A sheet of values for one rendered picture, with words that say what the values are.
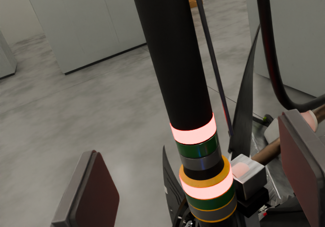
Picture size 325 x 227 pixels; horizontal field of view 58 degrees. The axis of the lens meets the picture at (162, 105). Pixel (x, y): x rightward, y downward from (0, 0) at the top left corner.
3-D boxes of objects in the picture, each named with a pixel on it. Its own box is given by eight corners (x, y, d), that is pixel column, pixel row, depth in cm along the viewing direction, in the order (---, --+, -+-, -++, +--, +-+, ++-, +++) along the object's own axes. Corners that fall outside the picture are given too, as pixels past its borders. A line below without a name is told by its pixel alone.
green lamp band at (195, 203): (212, 166, 28) (209, 157, 28) (245, 189, 25) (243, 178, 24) (176, 191, 27) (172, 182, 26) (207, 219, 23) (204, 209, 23)
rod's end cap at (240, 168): (240, 173, 29) (237, 158, 28) (256, 183, 28) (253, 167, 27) (225, 184, 28) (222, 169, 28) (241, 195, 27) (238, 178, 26)
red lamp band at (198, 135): (197, 114, 25) (194, 102, 24) (225, 128, 22) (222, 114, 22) (165, 134, 24) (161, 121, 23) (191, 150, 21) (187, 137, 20)
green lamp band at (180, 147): (200, 127, 26) (198, 115, 25) (228, 142, 23) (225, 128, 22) (169, 146, 24) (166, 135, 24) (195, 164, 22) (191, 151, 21)
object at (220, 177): (214, 180, 29) (206, 143, 27) (247, 203, 26) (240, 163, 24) (181, 204, 28) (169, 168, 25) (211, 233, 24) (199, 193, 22)
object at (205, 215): (214, 176, 29) (212, 167, 28) (247, 200, 26) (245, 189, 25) (179, 202, 27) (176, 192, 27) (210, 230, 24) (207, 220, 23)
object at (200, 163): (203, 139, 26) (200, 128, 26) (230, 155, 23) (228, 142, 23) (173, 158, 25) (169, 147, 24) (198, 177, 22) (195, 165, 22)
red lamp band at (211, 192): (209, 156, 28) (206, 146, 27) (243, 178, 24) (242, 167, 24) (172, 181, 26) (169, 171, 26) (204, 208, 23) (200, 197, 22)
